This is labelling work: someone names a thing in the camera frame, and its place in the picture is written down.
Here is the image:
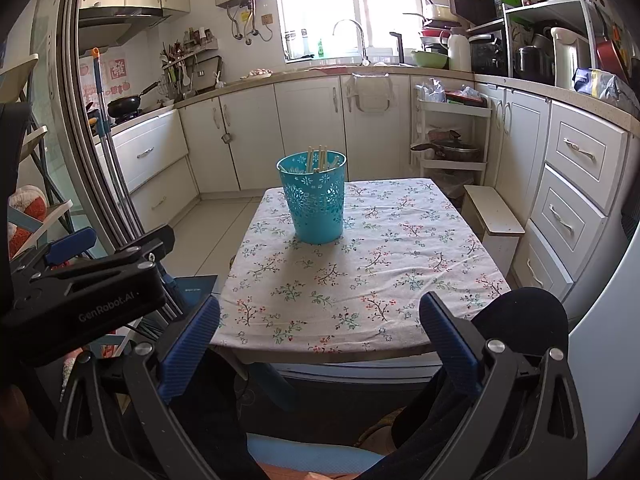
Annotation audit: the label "lidded pan with handle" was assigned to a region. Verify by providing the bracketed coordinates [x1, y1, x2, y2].
[411, 130, 483, 162]

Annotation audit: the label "grey sliding door frame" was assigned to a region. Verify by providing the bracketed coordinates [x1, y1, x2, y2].
[55, 0, 151, 261]

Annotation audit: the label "green bowl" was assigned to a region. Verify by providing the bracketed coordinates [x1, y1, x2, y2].
[411, 50, 449, 70]

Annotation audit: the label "red pan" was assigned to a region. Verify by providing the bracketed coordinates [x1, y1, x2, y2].
[596, 37, 628, 81]

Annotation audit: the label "white electric kettle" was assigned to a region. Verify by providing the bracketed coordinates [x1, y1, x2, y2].
[550, 26, 593, 92]

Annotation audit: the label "white counter shelf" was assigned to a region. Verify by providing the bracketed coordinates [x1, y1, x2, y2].
[502, 0, 601, 88]

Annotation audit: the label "blue snack bag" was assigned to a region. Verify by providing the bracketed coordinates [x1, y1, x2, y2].
[572, 67, 623, 98]

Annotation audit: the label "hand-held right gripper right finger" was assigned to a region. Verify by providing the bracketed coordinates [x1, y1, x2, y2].
[419, 291, 591, 480]

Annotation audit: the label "kitchen window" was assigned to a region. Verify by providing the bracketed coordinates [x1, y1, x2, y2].
[272, 0, 426, 63]

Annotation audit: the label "blue and white shoe rack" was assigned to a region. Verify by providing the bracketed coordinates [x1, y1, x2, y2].
[0, 54, 73, 261]

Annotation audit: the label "white trolley rack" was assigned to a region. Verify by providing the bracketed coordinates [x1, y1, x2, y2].
[411, 91, 493, 198]

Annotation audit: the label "blue stool seat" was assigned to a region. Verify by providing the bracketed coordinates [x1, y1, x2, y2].
[247, 434, 386, 473]

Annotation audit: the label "white step stool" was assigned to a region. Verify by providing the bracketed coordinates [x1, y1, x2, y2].
[462, 185, 526, 281]

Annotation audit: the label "plastic bags on trolley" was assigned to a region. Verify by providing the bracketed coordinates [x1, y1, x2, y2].
[415, 79, 488, 106]

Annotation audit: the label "white drawer cabinet unit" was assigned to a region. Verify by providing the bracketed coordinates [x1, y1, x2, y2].
[475, 82, 640, 306]

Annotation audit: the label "bundle of wooden chopsticks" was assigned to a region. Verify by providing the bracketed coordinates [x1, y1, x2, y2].
[305, 145, 343, 173]

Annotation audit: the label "person's right leg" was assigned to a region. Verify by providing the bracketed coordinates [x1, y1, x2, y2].
[390, 287, 571, 480]

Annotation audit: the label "range hood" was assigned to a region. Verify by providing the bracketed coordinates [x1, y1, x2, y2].
[77, 6, 173, 51]

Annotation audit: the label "black frying pan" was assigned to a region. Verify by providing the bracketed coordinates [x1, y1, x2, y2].
[106, 81, 162, 118]

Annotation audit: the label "white orange plush slipper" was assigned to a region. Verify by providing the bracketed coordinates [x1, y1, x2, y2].
[9, 185, 48, 221]

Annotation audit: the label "white thermos jug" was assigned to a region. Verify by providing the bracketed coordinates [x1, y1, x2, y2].
[447, 30, 472, 73]

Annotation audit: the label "blue plastic basket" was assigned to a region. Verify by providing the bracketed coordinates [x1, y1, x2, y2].
[276, 150, 347, 246]

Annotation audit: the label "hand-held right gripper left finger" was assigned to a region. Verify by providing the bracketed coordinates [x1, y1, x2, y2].
[52, 295, 222, 480]

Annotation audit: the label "stack of bowls and pots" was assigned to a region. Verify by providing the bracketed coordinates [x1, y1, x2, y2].
[419, 27, 451, 53]

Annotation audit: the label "white base cabinets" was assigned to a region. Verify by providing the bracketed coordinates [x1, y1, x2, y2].
[177, 72, 426, 193]

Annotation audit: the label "steel pot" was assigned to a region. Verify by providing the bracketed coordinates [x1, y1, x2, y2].
[515, 45, 553, 83]

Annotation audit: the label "chrome faucet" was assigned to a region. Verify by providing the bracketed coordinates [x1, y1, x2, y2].
[332, 19, 371, 67]

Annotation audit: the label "white hanging plastic bag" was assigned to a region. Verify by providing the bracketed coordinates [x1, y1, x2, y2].
[345, 72, 396, 113]

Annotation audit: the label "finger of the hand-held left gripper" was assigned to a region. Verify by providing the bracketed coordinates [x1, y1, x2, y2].
[42, 226, 98, 267]
[115, 225, 176, 263]

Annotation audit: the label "floral tablecloth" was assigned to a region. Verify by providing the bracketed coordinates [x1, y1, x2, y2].
[210, 178, 512, 361]

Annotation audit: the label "wall utensil rack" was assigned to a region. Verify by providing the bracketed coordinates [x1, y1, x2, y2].
[160, 27, 221, 103]

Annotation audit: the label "black toaster oven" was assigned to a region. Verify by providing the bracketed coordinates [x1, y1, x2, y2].
[470, 32, 511, 77]

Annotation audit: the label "mop with orange-tipped handle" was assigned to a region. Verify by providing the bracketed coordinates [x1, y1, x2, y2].
[91, 47, 146, 241]

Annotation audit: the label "yellow patterned slipper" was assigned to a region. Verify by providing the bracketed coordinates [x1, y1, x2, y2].
[355, 407, 406, 448]

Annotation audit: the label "black microwave oven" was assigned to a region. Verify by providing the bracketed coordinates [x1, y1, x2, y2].
[446, 0, 506, 26]

